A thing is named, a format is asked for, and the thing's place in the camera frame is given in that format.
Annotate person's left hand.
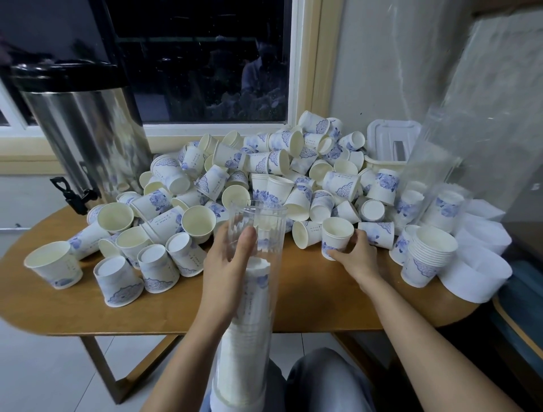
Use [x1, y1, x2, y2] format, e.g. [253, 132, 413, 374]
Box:
[197, 222, 258, 328]

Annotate person's right hand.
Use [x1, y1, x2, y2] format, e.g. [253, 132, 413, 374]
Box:
[329, 229, 383, 290]

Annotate single blue-printed paper cup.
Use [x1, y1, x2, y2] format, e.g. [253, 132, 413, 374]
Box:
[321, 216, 356, 261]

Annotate clear plastic cup dispenser tube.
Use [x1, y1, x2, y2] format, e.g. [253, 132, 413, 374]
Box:
[208, 204, 290, 412]

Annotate nested stack of paper cups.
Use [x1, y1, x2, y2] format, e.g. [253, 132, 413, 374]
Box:
[400, 225, 459, 289]
[212, 257, 274, 410]

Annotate pile of paper cups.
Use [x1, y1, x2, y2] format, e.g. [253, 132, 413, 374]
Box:
[24, 110, 468, 308]

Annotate person's left forearm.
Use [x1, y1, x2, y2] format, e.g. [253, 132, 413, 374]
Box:
[140, 318, 239, 412]

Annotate person's right forearm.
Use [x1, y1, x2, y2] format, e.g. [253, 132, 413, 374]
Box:
[360, 272, 523, 412]

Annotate person's blue jeans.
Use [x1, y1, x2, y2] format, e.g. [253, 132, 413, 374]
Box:
[199, 348, 376, 412]

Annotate white plastic lid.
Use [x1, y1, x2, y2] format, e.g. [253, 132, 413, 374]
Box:
[367, 119, 423, 168]

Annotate blue bin with tan rim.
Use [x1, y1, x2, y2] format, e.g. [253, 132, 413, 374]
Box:
[490, 259, 543, 376]

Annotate clear plastic bag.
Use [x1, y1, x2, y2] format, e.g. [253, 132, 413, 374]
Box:
[399, 8, 543, 213]

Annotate stainless steel water dispenser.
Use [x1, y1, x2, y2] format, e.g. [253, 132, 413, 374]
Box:
[11, 59, 154, 215]

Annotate white framed window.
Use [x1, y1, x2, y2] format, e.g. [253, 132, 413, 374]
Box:
[0, 0, 346, 160]

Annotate wooden table leg frame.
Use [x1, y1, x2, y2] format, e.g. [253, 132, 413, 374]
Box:
[80, 333, 183, 404]

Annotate brown wooden wall cabinet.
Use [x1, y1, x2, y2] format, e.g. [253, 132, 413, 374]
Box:
[471, 0, 543, 18]

